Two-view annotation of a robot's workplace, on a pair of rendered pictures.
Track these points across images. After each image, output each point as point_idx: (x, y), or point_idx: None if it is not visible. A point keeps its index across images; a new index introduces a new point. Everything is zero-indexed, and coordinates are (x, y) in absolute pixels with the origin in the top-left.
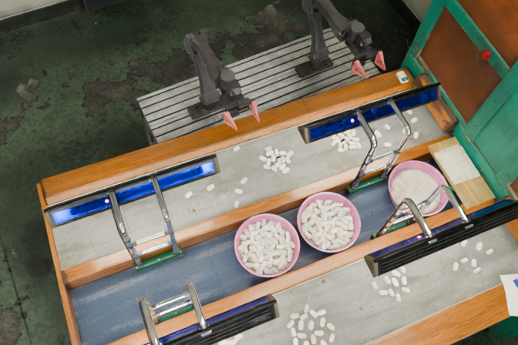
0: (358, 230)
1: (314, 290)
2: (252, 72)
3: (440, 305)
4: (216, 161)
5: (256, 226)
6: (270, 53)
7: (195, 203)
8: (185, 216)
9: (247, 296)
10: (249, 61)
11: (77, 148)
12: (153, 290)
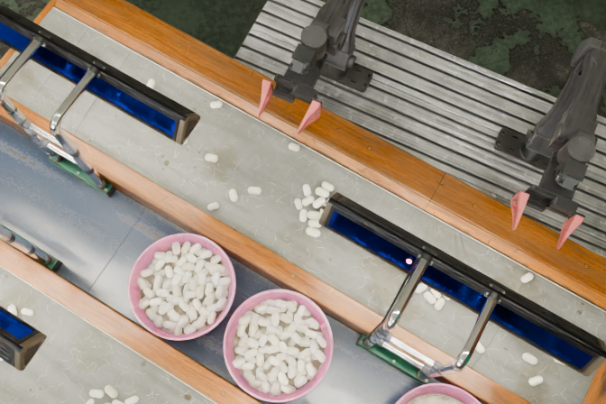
0: (295, 397)
1: (165, 393)
2: (441, 81)
3: None
4: (180, 125)
5: (202, 252)
6: (498, 81)
7: (177, 157)
8: (151, 159)
9: (93, 310)
10: (458, 64)
11: None
12: (42, 197)
